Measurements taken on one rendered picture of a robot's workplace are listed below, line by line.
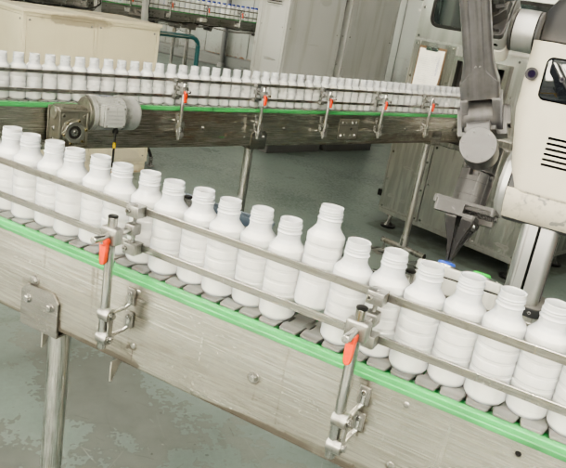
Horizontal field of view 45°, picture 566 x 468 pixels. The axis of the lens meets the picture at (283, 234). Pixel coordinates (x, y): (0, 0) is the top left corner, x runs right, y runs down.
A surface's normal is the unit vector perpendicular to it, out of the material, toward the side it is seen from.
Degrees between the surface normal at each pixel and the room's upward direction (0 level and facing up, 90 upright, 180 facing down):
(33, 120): 90
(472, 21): 101
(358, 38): 90
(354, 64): 90
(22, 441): 0
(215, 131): 90
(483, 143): 70
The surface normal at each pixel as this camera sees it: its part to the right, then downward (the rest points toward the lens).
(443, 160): -0.73, 0.10
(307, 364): -0.48, 0.20
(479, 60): -0.30, 0.43
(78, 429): 0.16, -0.94
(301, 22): 0.66, 0.34
